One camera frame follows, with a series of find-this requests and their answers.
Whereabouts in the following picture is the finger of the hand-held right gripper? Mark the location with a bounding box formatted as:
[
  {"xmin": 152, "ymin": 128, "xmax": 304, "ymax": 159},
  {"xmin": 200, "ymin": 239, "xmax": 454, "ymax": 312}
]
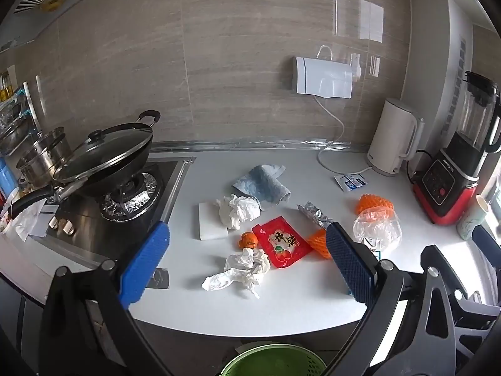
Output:
[
  {"xmin": 472, "ymin": 225, "xmax": 501, "ymax": 270},
  {"xmin": 449, "ymin": 290, "xmax": 501, "ymax": 376}
]

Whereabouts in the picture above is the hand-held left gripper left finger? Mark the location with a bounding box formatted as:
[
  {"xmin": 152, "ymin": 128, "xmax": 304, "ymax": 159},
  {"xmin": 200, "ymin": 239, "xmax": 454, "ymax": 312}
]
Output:
[{"xmin": 39, "ymin": 221, "xmax": 173, "ymax": 376}]

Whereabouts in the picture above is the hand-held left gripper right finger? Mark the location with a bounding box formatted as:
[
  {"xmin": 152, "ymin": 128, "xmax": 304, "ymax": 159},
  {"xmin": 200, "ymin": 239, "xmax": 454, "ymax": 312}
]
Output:
[{"xmin": 323, "ymin": 221, "xmax": 466, "ymax": 376}]

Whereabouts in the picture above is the small white carton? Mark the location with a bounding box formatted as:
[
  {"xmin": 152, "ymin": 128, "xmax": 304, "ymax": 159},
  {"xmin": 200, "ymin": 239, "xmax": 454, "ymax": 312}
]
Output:
[{"xmin": 362, "ymin": 237, "xmax": 383, "ymax": 261}]

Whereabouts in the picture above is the orange foam net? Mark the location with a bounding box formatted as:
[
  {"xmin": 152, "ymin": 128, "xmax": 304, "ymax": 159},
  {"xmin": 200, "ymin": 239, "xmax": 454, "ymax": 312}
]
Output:
[
  {"xmin": 307, "ymin": 228, "xmax": 333, "ymax": 260},
  {"xmin": 356, "ymin": 194, "xmax": 394, "ymax": 217}
]

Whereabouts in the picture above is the clear plastic bag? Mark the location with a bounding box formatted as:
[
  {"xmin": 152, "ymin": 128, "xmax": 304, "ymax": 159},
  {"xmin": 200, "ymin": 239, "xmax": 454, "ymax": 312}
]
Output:
[{"xmin": 352, "ymin": 207, "xmax": 402, "ymax": 252}]

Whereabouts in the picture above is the foil wrapper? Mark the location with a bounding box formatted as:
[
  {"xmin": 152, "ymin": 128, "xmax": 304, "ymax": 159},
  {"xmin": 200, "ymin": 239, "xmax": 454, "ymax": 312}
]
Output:
[{"xmin": 297, "ymin": 201, "xmax": 333, "ymax": 230}]

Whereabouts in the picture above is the red snack packet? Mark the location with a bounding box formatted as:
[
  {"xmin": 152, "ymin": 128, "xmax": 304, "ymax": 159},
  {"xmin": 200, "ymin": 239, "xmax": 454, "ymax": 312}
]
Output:
[{"xmin": 251, "ymin": 215, "xmax": 313, "ymax": 270}]

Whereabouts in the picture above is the white sponge block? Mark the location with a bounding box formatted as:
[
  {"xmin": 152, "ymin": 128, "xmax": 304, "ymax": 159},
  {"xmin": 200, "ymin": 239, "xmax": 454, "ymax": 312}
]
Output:
[{"xmin": 198, "ymin": 201, "xmax": 230, "ymax": 241}]

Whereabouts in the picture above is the white tissue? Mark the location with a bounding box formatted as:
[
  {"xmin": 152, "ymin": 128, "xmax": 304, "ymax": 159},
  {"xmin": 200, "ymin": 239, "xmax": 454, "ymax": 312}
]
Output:
[
  {"xmin": 215, "ymin": 194, "xmax": 261, "ymax": 230},
  {"xmin": 201, "ymin": 248, "xmax": 271, "ymax": 299}
]

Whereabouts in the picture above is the blue dish cloth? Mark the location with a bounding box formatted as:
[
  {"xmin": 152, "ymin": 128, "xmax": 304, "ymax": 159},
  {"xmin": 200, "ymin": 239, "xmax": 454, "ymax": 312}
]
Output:
[{"xmin": 231, "ymin": 164, "xmax": 292, "ymax": 210}]

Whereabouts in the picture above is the green plastic basket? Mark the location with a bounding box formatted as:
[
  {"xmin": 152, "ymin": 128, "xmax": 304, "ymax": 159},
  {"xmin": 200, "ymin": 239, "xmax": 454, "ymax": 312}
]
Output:
[{"xmin": 219, "ymin": 344, "xmax": 327, "ymax": 376}]

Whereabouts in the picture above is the white paper cup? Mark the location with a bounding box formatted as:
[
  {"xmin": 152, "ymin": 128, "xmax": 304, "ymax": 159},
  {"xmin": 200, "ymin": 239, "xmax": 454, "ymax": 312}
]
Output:
[{"xmin": 456, "ymin": 195, "xmax": 490, "ymax": 241}]

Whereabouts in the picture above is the gas stove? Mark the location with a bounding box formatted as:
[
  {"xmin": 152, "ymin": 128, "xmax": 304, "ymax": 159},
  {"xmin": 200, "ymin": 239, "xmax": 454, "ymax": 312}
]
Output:
[{"xmin": 23, "ymin": 157, "xmax": 194, "ymax": 271}]

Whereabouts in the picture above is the black and red blender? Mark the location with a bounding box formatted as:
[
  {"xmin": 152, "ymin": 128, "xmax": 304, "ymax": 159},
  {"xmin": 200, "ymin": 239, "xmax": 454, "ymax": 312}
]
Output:
[{"xmin": 413, "ymin": 70, "xmax": 501, "ymax": 226}]

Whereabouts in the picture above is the blue and white sachet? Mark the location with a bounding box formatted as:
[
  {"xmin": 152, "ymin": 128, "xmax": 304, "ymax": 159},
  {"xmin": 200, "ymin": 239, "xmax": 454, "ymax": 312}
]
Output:
[{"xmin": 334, "ymin": 172, "xmax": 369, "ymax": 192}]

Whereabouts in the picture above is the black wok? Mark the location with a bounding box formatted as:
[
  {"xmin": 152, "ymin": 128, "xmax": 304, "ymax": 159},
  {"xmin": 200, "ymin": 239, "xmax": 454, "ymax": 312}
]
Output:
[{"xmin": 8, "ymin": 110, "xmax": 161, "ymax": 220}]

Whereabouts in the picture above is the glass wok lid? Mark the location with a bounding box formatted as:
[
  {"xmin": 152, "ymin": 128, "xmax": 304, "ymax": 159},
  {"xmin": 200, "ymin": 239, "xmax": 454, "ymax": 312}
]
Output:
[{"xmin": 53, "ymin": 123, "xmax": 154, "ymax": 183}]

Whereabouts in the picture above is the white electric kettle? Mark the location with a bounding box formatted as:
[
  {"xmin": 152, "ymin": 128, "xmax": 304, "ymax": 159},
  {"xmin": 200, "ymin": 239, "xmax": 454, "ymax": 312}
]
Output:
[{"xmin": 368, "ymin": 98, "xmax": 425, "ymax": 177}]

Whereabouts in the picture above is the stainless steel pot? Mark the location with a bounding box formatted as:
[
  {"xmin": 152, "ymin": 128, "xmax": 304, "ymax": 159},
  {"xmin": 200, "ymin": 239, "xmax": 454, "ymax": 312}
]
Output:
[{"xmin": 16, "ymin": 127, "xmax": 73, "ymax": 189}]

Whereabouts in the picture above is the metal kitchen rack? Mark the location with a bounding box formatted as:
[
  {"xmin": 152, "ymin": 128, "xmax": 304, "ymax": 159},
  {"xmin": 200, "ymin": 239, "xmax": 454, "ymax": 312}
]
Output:
[{"xmin": 0, "ymin": 68, "xmax": 38, "ymax": 155}]

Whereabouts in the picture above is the foil burner ring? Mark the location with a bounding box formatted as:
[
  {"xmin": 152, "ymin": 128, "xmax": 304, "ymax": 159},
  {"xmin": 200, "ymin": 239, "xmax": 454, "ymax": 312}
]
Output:
[{"xmin": 100, "ymin": 172, "xmax": 158, "ymax": 221}]

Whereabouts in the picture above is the black blender cable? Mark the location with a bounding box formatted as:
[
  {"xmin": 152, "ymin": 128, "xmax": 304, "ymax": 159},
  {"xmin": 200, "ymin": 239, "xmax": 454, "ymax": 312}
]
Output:
[{"xmin": 405, "ymin": 149, "xmax": 432, "ymax": 185}]

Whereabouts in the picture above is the white power cable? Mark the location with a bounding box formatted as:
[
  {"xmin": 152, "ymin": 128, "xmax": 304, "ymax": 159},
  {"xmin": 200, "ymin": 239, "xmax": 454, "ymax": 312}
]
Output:
[{"xmin": 313, "ymin": 45, "xmax": 370, "ymax": 174}]

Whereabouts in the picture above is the white wall socket box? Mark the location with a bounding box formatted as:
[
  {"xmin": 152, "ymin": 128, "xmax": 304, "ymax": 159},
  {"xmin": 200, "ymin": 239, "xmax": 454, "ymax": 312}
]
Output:
[{"xmin": 293, "ymin": 57, "xmax": 353, "ymax": 99}]

